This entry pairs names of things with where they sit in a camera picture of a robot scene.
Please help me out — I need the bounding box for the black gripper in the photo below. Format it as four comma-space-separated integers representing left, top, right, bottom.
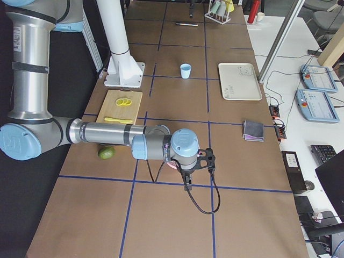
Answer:
189, 0, 194, 17
180, 148, 216, 191

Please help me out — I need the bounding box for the steel muddler with black cap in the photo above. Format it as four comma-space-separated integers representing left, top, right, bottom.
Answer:
176, 21, 198, 27

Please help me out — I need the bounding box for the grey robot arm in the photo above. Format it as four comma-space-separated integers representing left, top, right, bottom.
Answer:
1, 1, 215, 191

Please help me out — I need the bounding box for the green cup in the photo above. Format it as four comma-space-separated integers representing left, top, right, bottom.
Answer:
210, 1, 220, 13

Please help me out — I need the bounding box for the grey-green cup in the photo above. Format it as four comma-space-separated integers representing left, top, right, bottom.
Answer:
216, 1, 226, 17

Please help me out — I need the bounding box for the yellow cup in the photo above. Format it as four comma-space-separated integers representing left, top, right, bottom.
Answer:
224, 0, 235, 13

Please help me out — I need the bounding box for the light blue paper cup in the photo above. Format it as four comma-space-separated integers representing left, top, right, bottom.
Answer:
180, 63, 192, 79

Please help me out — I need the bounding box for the pink bowl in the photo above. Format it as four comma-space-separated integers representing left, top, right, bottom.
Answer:
167, 161, 178, 170

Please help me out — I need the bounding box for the grey folded cloth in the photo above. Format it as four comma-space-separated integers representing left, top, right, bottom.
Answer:
242, 120, 264, 142

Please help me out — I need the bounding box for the red bottle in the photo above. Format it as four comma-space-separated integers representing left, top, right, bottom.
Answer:
247, 0, 261, 24

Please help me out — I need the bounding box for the cream bear serving tray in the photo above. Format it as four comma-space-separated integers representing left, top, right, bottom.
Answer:
218, 63, 262, 101

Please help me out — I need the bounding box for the black box with label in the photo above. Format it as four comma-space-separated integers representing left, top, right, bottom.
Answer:
281, 151, 307, 194

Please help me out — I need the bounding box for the yellow plastic knife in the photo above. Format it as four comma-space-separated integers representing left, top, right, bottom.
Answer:
104, 117, 133, 124

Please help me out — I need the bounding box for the green avocado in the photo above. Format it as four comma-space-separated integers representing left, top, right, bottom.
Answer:
98, 146, 116, 160

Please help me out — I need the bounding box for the lemon slices stack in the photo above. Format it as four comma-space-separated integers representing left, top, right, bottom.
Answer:
115, 97, 132, 106

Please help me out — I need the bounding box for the wooden cutting board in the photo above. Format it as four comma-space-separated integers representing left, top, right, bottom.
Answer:
96, 90, 142, 124

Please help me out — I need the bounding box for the black keyboard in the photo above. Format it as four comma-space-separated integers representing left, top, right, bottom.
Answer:
310, 145, 336, 164

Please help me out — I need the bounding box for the blue teach pendant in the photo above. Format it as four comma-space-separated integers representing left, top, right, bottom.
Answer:
296, 89, 340, 123
300, 64, 338, 93

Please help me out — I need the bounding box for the black braided cable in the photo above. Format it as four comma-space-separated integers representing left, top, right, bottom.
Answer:
146, 160, 221, 215

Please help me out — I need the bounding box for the white wire cup rack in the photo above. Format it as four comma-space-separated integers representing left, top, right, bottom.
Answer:
204, 0, 234, 25

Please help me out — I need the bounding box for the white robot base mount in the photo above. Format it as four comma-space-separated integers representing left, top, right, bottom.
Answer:
97, 0, 145, 88

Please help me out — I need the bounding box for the aluminium frame post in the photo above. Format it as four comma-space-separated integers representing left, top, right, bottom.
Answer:
258, 0, 305, 83

